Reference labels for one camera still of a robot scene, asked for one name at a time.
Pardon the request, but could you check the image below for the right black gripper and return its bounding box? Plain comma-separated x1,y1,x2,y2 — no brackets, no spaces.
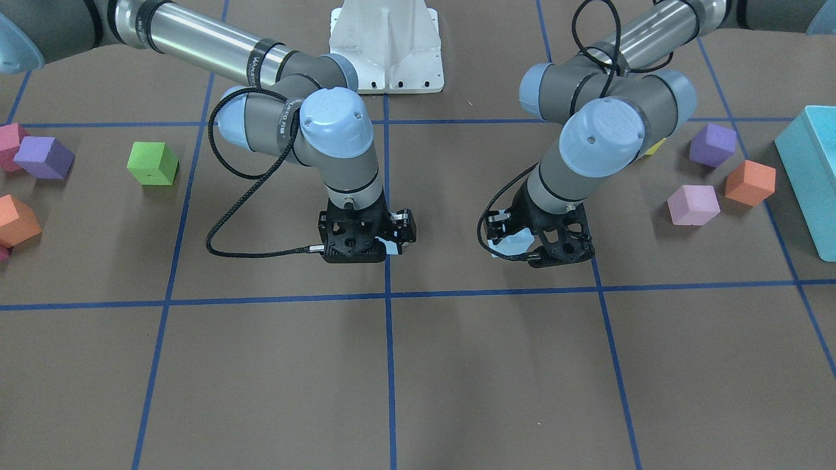
327,200,416,250

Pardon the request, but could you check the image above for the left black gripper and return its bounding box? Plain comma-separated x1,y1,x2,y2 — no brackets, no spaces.
485,183,588,252

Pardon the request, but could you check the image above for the light blue foam block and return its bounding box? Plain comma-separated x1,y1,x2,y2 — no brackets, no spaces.
376,237,403,256
489,227,535,257

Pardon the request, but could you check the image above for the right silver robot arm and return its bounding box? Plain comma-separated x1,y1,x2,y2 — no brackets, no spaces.
1,1,416,264

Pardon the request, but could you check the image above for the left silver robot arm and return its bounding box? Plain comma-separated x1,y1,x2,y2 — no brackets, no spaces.
477,1,834,267

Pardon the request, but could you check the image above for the yellow foam block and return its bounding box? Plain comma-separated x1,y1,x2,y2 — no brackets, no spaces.
644,138,667,157

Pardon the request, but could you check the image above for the light pink foam block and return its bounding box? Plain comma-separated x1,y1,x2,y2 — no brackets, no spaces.
666,185,722,226

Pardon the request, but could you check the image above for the green foam block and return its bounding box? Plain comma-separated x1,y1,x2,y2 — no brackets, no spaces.
126,142,180,185

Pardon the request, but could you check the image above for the cyan plastic tray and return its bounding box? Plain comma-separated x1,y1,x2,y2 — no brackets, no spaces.
775,105,835,262

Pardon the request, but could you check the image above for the magenta foam block near purple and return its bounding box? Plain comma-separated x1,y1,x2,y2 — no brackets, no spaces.
1,123,29,172

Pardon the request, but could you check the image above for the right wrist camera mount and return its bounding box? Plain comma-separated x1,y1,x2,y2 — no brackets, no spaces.
317,207,387,264

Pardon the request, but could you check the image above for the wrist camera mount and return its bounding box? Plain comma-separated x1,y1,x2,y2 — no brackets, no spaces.
526,204,595,268
317,207,387,264

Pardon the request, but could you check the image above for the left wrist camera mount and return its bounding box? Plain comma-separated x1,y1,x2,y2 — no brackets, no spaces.
526,204,595,268

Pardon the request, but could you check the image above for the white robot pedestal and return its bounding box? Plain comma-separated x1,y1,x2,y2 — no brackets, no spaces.
329,1,445,95

